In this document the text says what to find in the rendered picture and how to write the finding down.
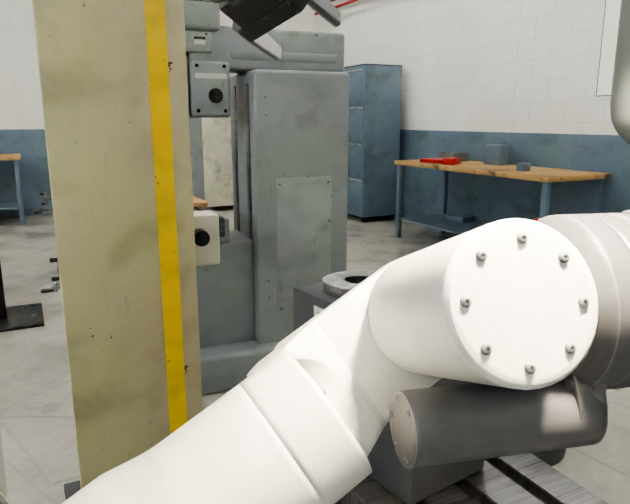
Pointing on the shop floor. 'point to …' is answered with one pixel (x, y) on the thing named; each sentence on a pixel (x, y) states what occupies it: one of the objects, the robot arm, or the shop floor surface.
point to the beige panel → (122, 220)
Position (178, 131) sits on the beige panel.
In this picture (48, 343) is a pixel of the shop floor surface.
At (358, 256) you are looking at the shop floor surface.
